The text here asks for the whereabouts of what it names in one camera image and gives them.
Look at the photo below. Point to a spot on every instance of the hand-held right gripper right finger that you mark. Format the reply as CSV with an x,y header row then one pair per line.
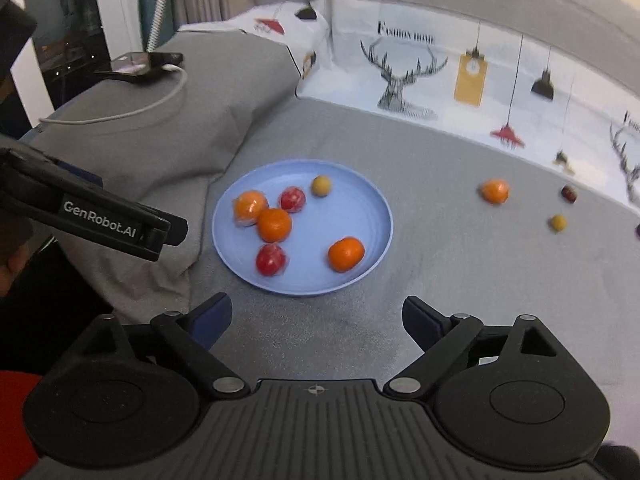
x,y
421,322

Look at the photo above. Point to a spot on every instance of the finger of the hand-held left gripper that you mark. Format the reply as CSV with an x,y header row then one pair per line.
x,y
80,171
162,232

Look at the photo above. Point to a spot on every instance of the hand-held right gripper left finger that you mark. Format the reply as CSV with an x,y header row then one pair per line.
x,y
214,317

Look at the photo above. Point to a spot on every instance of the small red apple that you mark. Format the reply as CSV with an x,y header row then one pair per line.
x,y
271,259
292,198

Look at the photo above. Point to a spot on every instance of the plastic-wrapped mandarin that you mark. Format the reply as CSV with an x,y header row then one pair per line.
x,y
248,205
495,191

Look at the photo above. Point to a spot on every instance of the orange mandarin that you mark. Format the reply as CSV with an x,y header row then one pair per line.
x,y
345,254
274,224

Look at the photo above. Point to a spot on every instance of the light blue round plate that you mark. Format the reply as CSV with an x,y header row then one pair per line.
x,y
340,210

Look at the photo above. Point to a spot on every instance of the yellow-green jujube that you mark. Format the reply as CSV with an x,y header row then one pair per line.
x,y
321,185
558,223

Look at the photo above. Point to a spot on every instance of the person's left hand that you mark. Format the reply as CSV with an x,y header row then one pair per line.
x,y
10,270

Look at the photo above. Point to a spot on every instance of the grey printed pillow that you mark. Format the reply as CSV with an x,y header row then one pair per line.
x,y
175,150

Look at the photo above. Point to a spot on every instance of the black smartphone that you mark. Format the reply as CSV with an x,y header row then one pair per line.
x,y
135,67

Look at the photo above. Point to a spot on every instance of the glass balcony door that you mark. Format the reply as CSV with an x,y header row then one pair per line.
x,y
65,35

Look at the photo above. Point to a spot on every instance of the white patterned pole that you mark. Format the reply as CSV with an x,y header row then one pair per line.
x,y
159,5

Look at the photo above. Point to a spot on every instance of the dried red date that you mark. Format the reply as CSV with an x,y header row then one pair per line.
x,y
568,193

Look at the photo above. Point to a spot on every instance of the person's red clothing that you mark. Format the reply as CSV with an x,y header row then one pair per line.
x,y
15,410

